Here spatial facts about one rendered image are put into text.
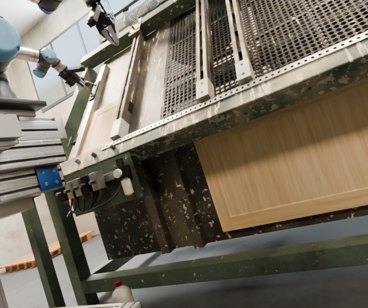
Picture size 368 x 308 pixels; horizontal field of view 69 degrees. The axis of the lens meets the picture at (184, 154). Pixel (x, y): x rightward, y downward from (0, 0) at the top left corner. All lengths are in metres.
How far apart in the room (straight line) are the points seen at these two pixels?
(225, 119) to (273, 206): 0.51
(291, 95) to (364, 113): 0.36
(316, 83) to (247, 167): 0.52
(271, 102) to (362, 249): 0.64
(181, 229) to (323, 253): 0.78
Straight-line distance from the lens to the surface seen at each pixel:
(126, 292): 1.53
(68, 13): 5.38
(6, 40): 1.04
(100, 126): 1.80
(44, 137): 1.11
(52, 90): 5.43
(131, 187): 1.36
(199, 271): 1.40
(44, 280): 1.81
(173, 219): 1.64
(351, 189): 1.39
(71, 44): 5.18
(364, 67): 1.17
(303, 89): 1.14
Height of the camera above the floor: 0.65
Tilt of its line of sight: 3 degrees up
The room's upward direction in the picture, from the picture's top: 18 degrees counter-clockwise
